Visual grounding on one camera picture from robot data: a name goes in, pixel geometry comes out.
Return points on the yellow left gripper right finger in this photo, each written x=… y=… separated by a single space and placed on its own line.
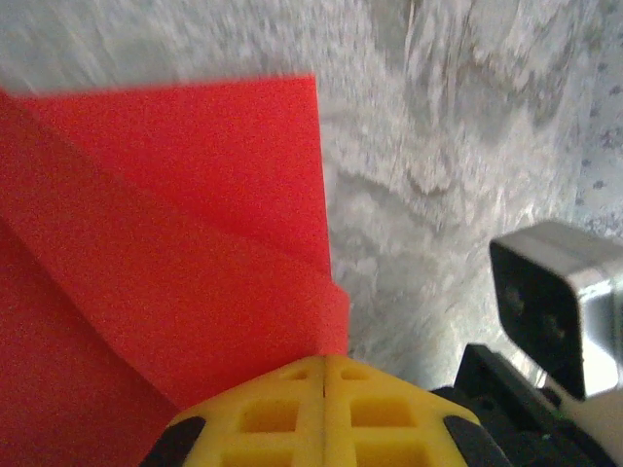
x=389 y=428

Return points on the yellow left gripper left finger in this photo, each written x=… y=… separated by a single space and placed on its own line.
x=263 y=428

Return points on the red square paper sheet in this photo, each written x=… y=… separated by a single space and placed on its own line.
x=170 y=243

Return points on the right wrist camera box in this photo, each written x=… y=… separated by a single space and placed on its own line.
x=535 y=301

